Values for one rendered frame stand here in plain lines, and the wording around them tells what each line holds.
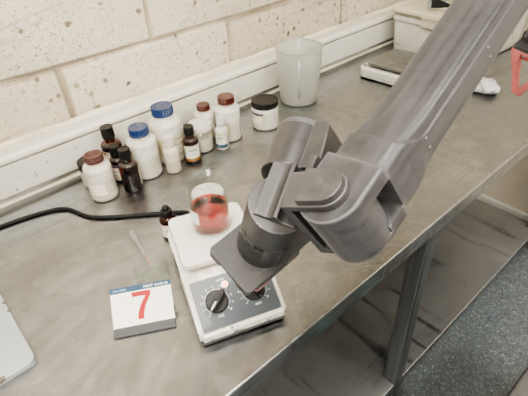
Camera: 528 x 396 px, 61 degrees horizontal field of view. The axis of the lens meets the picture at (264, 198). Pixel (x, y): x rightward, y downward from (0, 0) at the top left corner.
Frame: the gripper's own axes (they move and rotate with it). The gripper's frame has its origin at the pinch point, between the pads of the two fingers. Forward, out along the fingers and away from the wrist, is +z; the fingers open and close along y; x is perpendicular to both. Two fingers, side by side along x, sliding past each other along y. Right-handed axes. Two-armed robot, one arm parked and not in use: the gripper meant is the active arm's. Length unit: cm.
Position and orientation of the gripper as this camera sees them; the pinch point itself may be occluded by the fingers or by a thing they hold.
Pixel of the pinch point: (252, 265)
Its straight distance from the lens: 58.1
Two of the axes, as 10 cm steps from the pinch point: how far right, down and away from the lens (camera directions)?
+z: -1.5, 4.2, 9.0
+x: 6.7, 7.1, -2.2
